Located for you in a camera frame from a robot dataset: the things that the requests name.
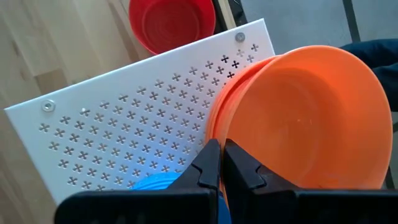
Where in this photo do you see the black aluminium table frame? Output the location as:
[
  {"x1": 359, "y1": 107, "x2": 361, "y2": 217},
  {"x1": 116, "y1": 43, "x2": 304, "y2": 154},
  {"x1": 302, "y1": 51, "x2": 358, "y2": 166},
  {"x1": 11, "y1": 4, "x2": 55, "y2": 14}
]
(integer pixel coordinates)
[{"x1": 213, "y1": 0, "x2": 249, "y2": 31}]

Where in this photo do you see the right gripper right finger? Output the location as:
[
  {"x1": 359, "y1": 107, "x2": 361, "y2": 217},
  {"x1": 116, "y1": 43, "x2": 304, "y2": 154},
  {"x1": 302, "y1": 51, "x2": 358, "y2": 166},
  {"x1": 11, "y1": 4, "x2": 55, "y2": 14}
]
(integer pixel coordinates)
[{"x1": 222, "y1": 138, "x2": 398, "y2": 224}]

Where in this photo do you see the blue plastic mini bowl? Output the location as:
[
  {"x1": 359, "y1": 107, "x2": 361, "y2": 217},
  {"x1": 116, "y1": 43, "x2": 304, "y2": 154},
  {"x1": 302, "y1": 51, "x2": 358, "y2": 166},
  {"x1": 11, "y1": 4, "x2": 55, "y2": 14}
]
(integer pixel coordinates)
[{"x1": 129, "y1": 171, "x2": 233, "y2": 224}]

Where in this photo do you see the person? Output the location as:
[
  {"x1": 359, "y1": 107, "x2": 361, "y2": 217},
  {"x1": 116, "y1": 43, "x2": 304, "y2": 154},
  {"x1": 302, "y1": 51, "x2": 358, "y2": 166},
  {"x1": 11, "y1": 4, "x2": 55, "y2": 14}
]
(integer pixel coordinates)
[{"x1": 340, "y1": 38, "x2": 398, "y2": 113}]

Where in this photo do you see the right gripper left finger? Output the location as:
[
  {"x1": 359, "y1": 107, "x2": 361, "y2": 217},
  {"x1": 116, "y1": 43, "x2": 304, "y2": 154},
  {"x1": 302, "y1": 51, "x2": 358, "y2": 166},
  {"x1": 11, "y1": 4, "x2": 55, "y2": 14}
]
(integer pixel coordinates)
[{"x1": 54, "y1": 138, "x2": 223, "y2": 224}]

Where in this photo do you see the orange plastic mini bowl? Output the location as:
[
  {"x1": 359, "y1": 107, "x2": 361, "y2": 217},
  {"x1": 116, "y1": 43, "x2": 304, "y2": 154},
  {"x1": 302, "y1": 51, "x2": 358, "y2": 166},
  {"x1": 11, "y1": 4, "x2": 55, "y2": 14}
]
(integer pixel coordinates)
[
  {"x1": 205, "y1": 55, "x2": 279, "y2": 147},
  {"x1": 214, "y1": 45, "x2": 394, "y2": 206}
]

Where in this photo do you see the red plastic mini bowl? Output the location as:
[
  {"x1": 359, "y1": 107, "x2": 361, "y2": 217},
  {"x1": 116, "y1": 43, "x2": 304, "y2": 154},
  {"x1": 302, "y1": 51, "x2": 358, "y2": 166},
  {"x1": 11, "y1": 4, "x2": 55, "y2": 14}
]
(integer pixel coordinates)
[{"x1": 128, "y1": 0, "x2": 217, "y2": 56}]

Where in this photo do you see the white perforated metal shelf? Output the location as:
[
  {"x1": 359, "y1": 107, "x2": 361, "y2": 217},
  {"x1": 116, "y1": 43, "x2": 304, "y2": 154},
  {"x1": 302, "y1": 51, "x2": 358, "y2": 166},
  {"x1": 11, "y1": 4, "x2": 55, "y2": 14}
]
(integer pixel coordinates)
[{"x1": 4, "y1": 17, "x2": 277, "y2": 205}]

